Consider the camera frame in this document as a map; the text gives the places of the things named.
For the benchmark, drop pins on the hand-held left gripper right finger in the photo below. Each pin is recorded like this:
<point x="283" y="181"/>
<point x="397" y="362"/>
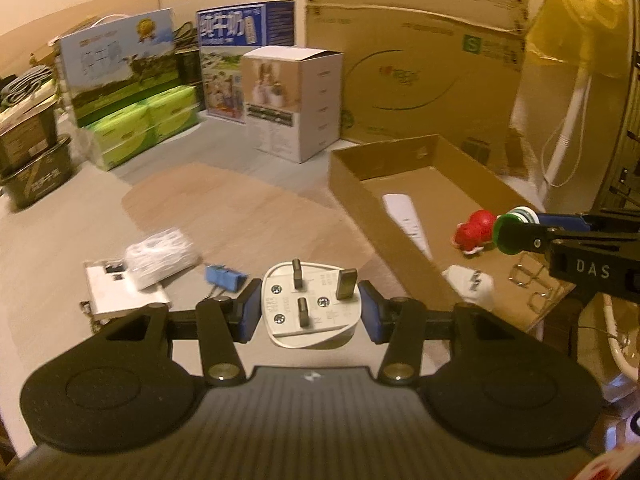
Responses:
<point x="370" y="315"/>

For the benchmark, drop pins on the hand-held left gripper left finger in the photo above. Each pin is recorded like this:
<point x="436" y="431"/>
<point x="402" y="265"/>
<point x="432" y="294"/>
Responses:
<point x="250" y="310"/>

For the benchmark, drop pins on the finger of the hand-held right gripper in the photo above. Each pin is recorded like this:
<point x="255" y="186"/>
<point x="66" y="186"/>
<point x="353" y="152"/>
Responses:
<point x="560" y="220"/>
<point x="530" y="241"/>

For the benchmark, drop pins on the white three-pin plug adapter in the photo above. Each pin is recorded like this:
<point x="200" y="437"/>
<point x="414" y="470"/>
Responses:
<point x="285" y="305"/>

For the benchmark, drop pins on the blue binder clip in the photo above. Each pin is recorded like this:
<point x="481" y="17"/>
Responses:
<point x="222" y="277"/>

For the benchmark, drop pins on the red toy figure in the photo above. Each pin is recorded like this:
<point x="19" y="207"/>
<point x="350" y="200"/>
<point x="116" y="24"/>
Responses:
<point x="475" y="227"/>

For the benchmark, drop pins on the white charger block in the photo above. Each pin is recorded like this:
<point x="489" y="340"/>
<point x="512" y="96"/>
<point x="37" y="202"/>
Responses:
<point x="467" y="285"/>

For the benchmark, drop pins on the white remote control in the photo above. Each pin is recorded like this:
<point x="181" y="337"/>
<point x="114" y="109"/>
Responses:
<point x="405" y="215"/>

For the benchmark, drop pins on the shallow cardboard box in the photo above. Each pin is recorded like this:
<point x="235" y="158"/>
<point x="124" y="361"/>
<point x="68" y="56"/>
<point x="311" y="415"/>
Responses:
<point x="360" y="195"/>

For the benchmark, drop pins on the black metal stand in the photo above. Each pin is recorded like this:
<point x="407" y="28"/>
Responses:
<point x="625" y="180"/>

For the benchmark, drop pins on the green tissue pack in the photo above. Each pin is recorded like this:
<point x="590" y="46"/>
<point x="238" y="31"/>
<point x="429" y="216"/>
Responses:
<point x="122" y="149"/>
<point x="115" y="122"/>
<point x="174" y="126"/>
<point x="170" y="102"/>

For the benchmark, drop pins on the yellow plastic fan cover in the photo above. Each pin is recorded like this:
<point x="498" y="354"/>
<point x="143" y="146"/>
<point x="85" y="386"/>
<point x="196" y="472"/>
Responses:
<point x="575" y="15"/>

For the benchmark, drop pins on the large brown cardboard box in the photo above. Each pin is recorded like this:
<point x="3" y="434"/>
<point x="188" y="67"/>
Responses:
<point x="425" y="60"/>

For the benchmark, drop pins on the white product box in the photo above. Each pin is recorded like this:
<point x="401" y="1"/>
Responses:
<point x="320" y="110"/>

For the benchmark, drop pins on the dark green carton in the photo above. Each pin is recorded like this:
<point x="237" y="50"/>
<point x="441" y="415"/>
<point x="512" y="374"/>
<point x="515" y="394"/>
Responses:
<point x="190" y="67"/>

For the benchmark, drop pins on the green landscape milk carton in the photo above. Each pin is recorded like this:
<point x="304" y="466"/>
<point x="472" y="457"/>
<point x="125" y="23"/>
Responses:
<point x="120" y="75"/>

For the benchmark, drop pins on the blue milk carton box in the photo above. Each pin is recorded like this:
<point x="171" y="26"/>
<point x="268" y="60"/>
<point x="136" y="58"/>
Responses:
<point x="225" y="25"/>

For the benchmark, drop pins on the grey striped cloth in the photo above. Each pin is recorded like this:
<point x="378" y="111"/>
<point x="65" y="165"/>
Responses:
<point x="25" y="85"/>

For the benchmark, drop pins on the white pedestal fan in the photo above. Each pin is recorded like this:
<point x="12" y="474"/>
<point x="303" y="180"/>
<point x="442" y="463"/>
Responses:
<point x="572" y="120"/>

